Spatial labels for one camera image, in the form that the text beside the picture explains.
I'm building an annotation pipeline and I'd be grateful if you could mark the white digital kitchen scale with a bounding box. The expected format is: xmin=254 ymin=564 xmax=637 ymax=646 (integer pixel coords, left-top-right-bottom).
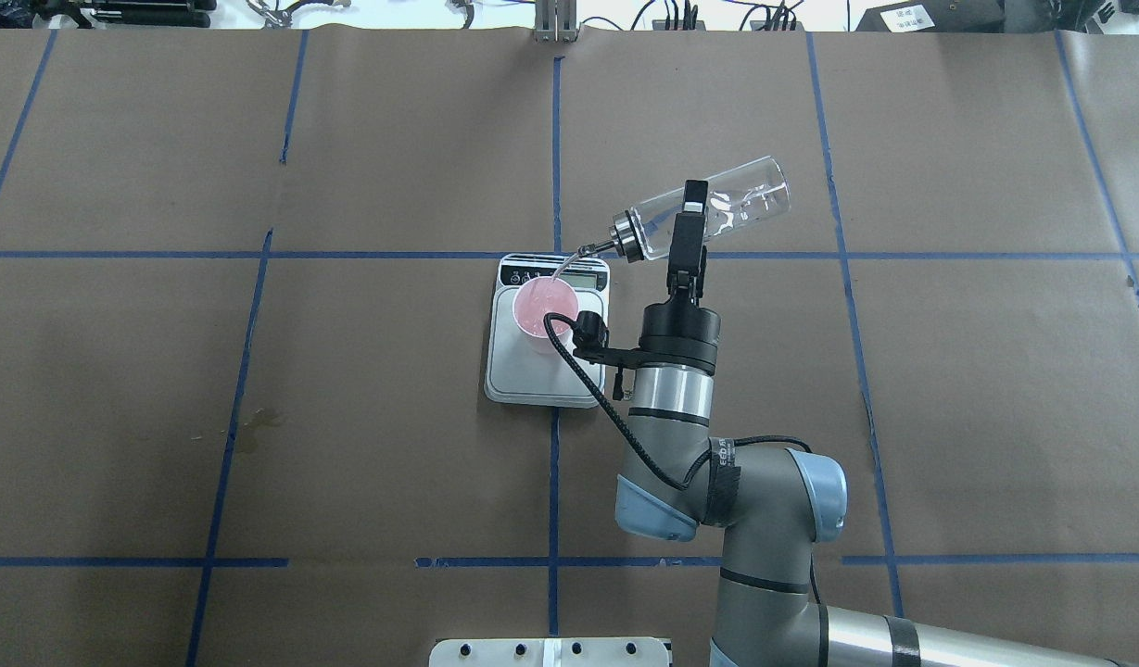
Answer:
xmin=483 ymin=253 xmax=613 ymax=409

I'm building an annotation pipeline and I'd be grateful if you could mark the aluminium frame post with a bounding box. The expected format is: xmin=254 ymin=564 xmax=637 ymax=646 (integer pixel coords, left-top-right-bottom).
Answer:
xmin=532 ymin=0 xmax=580 ymax=44

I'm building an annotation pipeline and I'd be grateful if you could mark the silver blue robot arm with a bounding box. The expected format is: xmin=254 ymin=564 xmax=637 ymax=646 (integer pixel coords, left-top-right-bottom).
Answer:
xmin=615 ymin=181 xmax=1106 ymax=666

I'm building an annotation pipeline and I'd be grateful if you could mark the black folded tripod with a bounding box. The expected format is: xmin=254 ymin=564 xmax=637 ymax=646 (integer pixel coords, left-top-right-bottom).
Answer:
xmin=27 ymin=0 xmax=218 ymax=28

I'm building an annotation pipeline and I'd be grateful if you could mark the clear glass sauce bottle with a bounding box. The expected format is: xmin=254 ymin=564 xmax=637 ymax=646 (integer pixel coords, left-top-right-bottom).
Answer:
xmin=575 ymin=156 xmax=790 ymax=263

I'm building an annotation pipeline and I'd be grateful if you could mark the black camera cable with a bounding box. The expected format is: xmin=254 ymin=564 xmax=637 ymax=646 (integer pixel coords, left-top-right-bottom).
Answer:
xmin=543 ymin=315 xmax=816 ymax=492

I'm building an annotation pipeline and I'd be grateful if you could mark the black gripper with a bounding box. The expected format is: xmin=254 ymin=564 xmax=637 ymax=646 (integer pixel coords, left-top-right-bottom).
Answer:
xmin=639 ymin=179 xmax=721 ymax=374

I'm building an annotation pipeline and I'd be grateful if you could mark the pink plastic cup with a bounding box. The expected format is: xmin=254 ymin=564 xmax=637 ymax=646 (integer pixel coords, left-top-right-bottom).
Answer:
xmin=513 ymin=277 xmax=580 ymax=354

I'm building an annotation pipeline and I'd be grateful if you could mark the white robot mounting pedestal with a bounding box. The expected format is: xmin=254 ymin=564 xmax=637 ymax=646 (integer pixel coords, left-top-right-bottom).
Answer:
xmin=428 ymin=636 xmax=674 ymax=666

